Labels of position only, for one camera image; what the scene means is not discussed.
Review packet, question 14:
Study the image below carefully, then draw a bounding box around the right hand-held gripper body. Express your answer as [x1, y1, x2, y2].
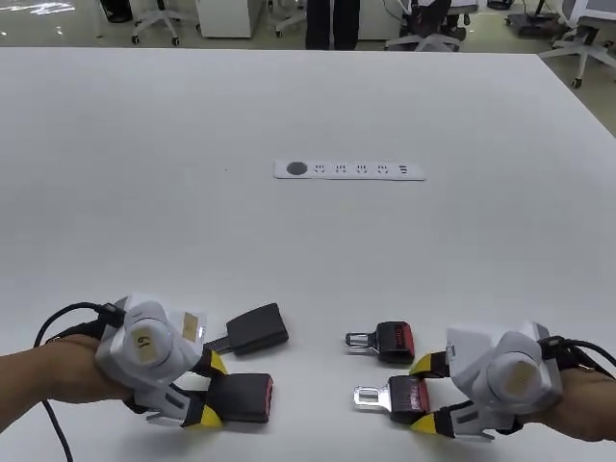
[445, 321, 565, 420]

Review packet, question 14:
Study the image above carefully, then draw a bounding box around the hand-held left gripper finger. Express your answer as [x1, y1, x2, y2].
[134, 382, 225, 430]
[192, 346, 230, 380]

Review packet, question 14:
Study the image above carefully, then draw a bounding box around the person's left forearm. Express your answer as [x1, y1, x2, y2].
[0, 336, 68, 411]

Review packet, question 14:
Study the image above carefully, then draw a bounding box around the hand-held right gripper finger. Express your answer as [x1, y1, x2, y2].
[408, 350, 451, 379]
[411, 401, 511, 442]

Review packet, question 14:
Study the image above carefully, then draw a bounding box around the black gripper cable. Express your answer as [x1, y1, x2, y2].
[32, 301, 127, 462]
[548, 336, 616, 371]

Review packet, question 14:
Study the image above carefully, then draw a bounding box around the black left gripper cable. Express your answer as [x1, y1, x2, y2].
[32, 301, 127, 462]

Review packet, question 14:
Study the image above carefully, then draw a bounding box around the black seat belt buckle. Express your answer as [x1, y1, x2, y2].
[206, 372, 275, 424]
[204, 302, 290, 358]

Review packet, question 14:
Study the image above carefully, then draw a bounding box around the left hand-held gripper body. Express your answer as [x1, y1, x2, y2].
[94, 293, 209, 400]

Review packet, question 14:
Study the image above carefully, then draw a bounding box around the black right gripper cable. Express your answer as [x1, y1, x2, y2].
[548, 336, 616, 371]

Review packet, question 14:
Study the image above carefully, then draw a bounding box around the person's right forearm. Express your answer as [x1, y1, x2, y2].
[591, 372, 616, 445]

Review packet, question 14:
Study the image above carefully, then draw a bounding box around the white office chair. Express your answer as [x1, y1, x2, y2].
[129, 0, 202, 47]
[537, 0, 616, 89]

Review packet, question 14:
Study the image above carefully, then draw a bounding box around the white chair base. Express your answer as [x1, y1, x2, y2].
[266, 0, 309, 39]

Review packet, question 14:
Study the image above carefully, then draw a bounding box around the person's left hand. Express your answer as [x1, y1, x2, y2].
[45, 320, 150, 416]

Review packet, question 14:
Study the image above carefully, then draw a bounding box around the black office chair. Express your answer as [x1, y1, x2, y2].
[383, 0, 474, 54]

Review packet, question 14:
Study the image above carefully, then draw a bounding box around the person's right hand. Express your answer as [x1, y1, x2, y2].
[510, 335, 608, 440]

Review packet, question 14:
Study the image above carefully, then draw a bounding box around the metal seat belt tongue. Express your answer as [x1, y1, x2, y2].
[345, 321, 417, 366]
[352, 374, 432, 426]

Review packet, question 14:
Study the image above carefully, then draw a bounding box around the white cabinet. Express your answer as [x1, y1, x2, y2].
[197, 0, 253, 40]

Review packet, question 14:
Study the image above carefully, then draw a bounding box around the white power strip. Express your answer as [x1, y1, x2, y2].
[272, 159, 427, 183]

